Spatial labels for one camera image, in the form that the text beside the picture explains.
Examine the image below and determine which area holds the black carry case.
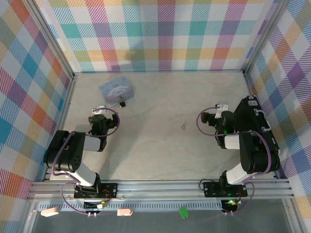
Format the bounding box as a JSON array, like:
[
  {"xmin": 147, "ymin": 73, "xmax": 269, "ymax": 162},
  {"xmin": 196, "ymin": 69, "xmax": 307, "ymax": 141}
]
[{"xmin": 230, "ymin": 95, "xmax": 281, "ymax": 155}]

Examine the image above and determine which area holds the small black connector board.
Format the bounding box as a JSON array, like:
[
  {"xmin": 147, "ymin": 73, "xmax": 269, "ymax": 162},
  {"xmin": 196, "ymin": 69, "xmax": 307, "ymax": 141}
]
[
  {"xmin": 84, "ymin": 201, "xmax": 107, "ymax": 210},
  {"xmin": 221, "ymin": 199, "xmax": 239, "ymax": 211}
]

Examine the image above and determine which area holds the green plastic block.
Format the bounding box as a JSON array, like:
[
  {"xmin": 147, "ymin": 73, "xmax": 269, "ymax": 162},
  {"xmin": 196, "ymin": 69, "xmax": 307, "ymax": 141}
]
[{"xmin": 178, "ymin": 206, "xmax": 190, "ymax": 219}]

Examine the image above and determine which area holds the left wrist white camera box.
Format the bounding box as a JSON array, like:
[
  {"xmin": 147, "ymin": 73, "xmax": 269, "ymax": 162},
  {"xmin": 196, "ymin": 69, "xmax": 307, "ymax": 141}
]
[{"xmin": 91, "ymin": 105, "xmax": 107, "ymax": 115}]

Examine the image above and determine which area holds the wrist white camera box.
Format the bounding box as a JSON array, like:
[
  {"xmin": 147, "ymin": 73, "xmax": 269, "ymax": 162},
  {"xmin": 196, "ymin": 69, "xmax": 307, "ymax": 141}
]
[
  {"xmin": 215, "ymin": 103, "xmax": 229, "ymax": 118},
  {"xmin": 91, "ymin": 105, "xmax": 107, "ymax": 115}
]

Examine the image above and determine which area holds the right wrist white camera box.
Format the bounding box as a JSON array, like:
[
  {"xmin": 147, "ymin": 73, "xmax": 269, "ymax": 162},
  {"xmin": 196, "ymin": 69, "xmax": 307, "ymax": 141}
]
[{"xmin": 215, "ymin": 103, "xmax": 229, "ymax": 118}]

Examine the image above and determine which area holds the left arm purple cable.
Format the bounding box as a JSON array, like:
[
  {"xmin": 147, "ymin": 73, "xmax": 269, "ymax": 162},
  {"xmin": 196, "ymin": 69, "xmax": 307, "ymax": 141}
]
[{"xmin": 52, "ymin": 108, "xmax": 122, "ymax": 216}]

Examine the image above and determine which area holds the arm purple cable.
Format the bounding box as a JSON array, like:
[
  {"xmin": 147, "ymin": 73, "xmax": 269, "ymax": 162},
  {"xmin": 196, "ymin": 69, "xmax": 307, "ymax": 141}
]
[
  {"xmin": 196, "ymin": 109, "xmax": 273, "ymax": 216},
  {"xmin": 52, "ymin": 108, "xmax": 122, "ymax": 216}
]

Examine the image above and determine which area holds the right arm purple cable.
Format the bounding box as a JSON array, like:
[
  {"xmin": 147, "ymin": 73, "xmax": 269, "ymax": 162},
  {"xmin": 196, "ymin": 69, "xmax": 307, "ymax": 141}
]
[{"xmin": 196, "ymin": 109, "xmax": 273, "ymax": 216}]

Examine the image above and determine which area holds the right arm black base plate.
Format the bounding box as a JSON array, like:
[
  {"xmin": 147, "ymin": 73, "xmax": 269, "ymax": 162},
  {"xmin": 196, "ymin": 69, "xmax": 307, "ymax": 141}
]
[{"xmin": 203, "ymin": 181, "xmax": 248, "ymax": 198}]

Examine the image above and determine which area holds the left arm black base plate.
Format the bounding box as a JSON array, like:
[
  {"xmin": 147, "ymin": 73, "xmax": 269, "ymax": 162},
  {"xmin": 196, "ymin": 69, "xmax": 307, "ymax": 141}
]
[{"xmin": 73, "ymin": 183, "xmax": 119, "ymax": 200}]

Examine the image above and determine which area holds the thin aluminium floor rail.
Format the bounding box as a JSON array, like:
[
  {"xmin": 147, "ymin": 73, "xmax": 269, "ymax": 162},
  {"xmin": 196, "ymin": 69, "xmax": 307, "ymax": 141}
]
[{"xmin": 72, "ymin": 69, "xmax": 245, "ymax": 73}]

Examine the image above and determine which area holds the long aluminium mounting rail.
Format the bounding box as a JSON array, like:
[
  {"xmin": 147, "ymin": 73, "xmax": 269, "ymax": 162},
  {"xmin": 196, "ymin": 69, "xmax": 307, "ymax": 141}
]
[{"xmin": 26, "ymin": 179, "xmax": 296, "ymax": 202}]

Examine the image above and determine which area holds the aluminium frame post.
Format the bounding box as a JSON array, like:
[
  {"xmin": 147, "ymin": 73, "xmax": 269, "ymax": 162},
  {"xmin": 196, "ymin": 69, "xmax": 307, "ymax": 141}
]
[
  {"xmin": 24, "ymin": 0, "xmax": 78, "ymax": 81},
  {"xmin": 242, "ymin": 0, "xmax": 292, "ymax": 77}
]

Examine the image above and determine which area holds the grey slotted cable duct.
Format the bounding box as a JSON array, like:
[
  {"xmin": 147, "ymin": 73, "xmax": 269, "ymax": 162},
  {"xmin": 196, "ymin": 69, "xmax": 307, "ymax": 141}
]
[{"xmin": 37, "ymin": 202, "xmax": 223, "ymax": 212}]

